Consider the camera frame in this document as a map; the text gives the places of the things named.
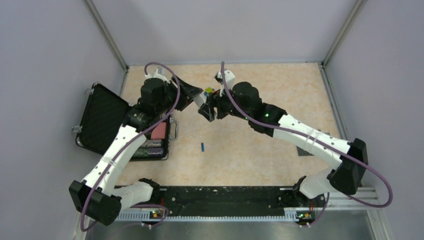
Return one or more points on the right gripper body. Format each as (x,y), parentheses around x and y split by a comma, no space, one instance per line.
(224,105)

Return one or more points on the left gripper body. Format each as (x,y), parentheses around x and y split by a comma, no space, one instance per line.
(171,94)

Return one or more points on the white remote control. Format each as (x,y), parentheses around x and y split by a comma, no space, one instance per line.
(200,99)

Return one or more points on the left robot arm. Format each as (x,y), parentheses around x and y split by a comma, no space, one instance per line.
(96,196)

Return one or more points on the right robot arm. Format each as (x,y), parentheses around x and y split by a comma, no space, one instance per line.
(343,175)

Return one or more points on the colourful toy car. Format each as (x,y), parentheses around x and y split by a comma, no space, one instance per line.
(208,91)

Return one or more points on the black open case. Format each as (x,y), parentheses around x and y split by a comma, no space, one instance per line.
(103,115)

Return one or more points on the grey brick baseplate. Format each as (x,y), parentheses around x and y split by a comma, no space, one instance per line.
(304,150)

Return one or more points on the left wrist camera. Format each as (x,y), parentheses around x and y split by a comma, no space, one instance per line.
(158,73)

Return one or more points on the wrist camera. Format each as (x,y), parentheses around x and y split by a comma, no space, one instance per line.
(228,77)
(158,73)

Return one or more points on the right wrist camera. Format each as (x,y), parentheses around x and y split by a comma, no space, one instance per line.
(228,77)

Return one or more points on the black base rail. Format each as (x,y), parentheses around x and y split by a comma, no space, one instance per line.
(236,203)

